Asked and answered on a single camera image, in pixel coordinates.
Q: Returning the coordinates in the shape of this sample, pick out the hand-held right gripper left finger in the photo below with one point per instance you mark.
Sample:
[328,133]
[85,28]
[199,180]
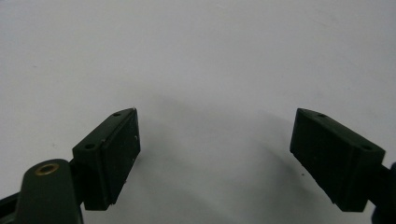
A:
[106,161]

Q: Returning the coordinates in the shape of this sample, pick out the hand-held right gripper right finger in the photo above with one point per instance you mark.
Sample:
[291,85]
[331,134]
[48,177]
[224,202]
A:
[336,161]

